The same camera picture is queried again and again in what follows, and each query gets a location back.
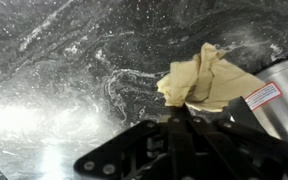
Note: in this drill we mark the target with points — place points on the stainless steel carafe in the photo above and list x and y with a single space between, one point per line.
287 110

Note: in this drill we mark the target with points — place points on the yellow cloth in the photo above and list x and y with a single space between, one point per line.
214 80

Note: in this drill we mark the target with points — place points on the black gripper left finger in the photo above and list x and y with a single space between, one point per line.
180 146

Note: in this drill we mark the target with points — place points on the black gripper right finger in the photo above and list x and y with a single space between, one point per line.
250 153

